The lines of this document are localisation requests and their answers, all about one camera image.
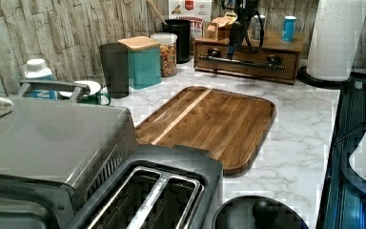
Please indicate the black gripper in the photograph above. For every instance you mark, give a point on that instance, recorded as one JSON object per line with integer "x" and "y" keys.
{"x": 245, "y": 11}

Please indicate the black drawer handle bar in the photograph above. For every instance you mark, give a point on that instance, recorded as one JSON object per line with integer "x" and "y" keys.
{"x": 214, "y": 58}

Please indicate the wooden drawer organizer box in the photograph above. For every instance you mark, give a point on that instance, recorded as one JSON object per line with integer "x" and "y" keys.
{"x": 274, "y": 50}

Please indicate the grey shaker white cap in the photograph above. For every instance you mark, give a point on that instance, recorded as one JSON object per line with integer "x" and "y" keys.
{"x": 258, "y": 23}

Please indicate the cinnamon cereal box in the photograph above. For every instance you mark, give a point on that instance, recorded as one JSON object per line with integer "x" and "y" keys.
{"x": 196, "y": 11}

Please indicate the blue shaker white cap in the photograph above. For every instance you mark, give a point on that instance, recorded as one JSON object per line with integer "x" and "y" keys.
{"x": 288, "y": 31}

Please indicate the black utensil holder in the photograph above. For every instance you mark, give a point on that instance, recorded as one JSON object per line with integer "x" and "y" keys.
{"x": 182, "y": 28}

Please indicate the clear cereal jar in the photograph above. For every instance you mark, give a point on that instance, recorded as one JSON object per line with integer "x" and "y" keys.
{"x": 167, "y": 52}

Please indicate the black paper towel holder base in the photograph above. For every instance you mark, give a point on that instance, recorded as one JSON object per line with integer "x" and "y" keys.
{"x": 306, "y": 78}

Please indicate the paper towel roll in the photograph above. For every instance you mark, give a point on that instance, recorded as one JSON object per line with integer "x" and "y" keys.
{"x": 338, "y": 26}

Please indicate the wooden spoon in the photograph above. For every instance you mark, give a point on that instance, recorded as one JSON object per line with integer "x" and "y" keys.
{"x": 156, "y": 11}

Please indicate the teal canister wooden lid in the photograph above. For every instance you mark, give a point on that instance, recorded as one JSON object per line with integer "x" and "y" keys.
{"x": 143, "y": 61}

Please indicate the wooden cutting board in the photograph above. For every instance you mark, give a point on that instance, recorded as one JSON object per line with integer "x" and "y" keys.
{"x": 231, "y": 127}

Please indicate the black tall tumbler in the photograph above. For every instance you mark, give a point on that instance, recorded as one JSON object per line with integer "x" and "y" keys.
{"x": 114, "y": 59}

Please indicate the green mug white inside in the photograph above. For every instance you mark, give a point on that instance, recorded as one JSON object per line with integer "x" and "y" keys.
{"x": 96, "y": 96}

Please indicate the black two-slot toaster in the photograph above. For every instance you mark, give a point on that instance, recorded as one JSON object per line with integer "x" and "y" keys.
{"x": 156, "y": 188}

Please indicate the black pot lid with knob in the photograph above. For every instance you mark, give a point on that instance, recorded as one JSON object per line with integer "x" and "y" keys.
{"x": 256, "y": 212}

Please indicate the silver toaster oven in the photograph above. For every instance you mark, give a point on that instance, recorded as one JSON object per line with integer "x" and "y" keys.
{"x": 55, "y": 152}

